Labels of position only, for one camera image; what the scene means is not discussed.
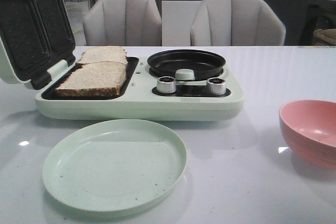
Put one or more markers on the bread slice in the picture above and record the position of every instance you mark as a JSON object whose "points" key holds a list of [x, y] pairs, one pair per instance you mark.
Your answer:
{"points": [[102, 79], [104, 53]]}

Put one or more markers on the pink bowl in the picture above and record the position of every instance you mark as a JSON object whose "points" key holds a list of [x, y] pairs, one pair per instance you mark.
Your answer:
{"points": [[308, 127]]}

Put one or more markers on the green sandwich maker lid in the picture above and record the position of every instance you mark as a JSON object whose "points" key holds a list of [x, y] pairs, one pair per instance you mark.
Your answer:
{"points": [[36, 39]]}

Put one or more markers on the green breakfast maker base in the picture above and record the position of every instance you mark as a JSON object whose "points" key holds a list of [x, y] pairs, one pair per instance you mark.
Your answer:
{"points": [[139, 99]]}

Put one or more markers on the left silver control knob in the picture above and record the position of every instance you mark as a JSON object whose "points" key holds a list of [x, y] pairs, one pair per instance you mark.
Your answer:
{"points": [[166, 85]]}

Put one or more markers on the silver control knob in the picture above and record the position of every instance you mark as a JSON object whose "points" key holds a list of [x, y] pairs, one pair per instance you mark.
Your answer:
{"points": [[216, 86], [166, 85]]}

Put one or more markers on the right silver control knob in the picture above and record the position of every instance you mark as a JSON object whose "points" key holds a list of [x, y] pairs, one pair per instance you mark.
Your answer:
{"points": [[216, 86]]}

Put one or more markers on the black round frying pan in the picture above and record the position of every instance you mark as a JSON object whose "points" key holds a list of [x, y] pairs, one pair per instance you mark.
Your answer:
{"points": [[204, 64]]}

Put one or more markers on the light green round plate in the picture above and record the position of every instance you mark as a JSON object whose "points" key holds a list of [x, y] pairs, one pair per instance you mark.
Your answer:
{"points": [[119, 167]]}

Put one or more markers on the left grey upholstered chair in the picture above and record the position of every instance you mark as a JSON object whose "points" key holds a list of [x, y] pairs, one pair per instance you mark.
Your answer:
{"points": [[123, 23]]}

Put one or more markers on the grey upholstered chair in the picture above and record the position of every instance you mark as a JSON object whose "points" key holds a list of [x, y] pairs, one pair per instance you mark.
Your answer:
{"points": [[236, 23], [123, 23]]}

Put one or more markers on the right grey upholstered chair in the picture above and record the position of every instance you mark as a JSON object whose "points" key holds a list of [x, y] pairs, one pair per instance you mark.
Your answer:
{"points": [[236, 23]]}

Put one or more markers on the white cabinet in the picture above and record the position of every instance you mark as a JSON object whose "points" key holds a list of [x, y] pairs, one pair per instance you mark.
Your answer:
{"points": [[177, 19]]}

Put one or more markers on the beige cushion at right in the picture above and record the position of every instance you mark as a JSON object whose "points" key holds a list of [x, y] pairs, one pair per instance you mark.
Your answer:
{"points": [[326, 35]]}

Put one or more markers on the dark appliance at right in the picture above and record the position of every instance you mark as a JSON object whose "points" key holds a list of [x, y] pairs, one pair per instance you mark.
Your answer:
{"points": [[320, 15]]}

